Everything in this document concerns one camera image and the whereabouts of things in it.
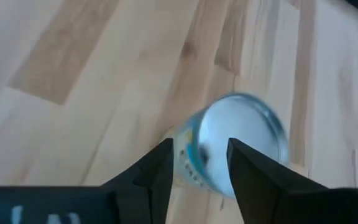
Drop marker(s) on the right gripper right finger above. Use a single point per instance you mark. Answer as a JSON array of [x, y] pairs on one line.
[[259, 186]]

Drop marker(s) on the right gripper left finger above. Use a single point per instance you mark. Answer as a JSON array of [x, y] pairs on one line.
[[148, 186]]

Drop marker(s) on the teal yellow labelled can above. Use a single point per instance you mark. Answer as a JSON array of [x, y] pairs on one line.
[[244, 124]]

